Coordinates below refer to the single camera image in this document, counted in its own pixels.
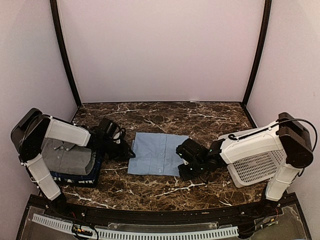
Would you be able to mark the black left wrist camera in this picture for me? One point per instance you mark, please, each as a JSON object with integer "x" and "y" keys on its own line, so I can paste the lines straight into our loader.
{"x": 111, "y": 131}

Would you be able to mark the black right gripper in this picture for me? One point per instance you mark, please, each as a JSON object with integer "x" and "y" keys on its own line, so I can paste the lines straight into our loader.
{"x": 184, "y": 174}

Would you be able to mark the folded black printed shirt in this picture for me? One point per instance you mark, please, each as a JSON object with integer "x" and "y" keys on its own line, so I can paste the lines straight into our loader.
{"x": 92, "y": 183}

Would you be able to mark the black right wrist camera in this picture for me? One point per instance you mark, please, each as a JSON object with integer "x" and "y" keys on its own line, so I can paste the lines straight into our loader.
{"x": 191, "y": 152}

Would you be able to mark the light blue long sleeve shirt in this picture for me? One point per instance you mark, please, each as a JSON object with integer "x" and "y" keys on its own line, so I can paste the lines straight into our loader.
{"x": 155, "y": 154}

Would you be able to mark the white plastic mesh basket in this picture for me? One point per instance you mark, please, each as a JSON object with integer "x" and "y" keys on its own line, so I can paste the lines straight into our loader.
{"x": 253, "y": 159}

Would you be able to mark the black front rail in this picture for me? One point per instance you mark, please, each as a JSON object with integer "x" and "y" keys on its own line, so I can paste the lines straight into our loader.
{"x": 244, "y": 214}

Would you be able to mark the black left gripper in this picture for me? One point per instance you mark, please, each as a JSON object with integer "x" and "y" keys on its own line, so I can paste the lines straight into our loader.
{"x": 123, "y": 154}

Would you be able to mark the black right frame post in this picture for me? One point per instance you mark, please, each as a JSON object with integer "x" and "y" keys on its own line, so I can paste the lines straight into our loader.
{"x": 258, "y": 52}

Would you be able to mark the folded grey button shirt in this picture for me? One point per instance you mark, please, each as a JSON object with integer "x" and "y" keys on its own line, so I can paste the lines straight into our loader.
{"x": 67, "y": 158}

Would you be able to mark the white slotted cable duct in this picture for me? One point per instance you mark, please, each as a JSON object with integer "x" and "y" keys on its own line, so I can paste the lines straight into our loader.
{"x": 121, "y": 231}

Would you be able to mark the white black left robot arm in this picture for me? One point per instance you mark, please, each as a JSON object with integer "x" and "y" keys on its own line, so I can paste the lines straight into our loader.
{"x": 29, "y": 135}

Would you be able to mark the black frame post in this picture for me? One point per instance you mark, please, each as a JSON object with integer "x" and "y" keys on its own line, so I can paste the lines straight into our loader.
{"x": 258, "y": 52}
{"x": 63, "y": 52}

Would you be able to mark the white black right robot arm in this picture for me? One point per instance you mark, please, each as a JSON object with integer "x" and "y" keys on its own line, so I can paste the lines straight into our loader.
{"x": 296, "y": 140}

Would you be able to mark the black left frame post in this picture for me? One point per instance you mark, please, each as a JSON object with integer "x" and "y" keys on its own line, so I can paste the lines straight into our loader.
{"x": 63, "y": 52}

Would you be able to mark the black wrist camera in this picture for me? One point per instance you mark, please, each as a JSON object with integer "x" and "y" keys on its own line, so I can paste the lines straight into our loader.
{"x": 111, "y": 131}
{"x": 191, "y": 152}

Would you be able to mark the folded navy plaid shirt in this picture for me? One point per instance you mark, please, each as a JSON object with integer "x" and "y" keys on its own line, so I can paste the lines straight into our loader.
{"x": 97, "y": 157}

